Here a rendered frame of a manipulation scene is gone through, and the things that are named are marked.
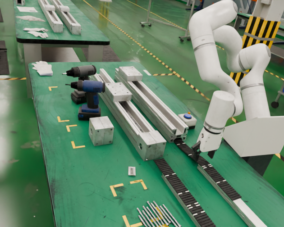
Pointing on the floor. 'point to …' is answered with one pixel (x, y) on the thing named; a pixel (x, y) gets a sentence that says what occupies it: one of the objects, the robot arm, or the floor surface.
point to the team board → (170, 24)
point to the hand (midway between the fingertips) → (203, 156)
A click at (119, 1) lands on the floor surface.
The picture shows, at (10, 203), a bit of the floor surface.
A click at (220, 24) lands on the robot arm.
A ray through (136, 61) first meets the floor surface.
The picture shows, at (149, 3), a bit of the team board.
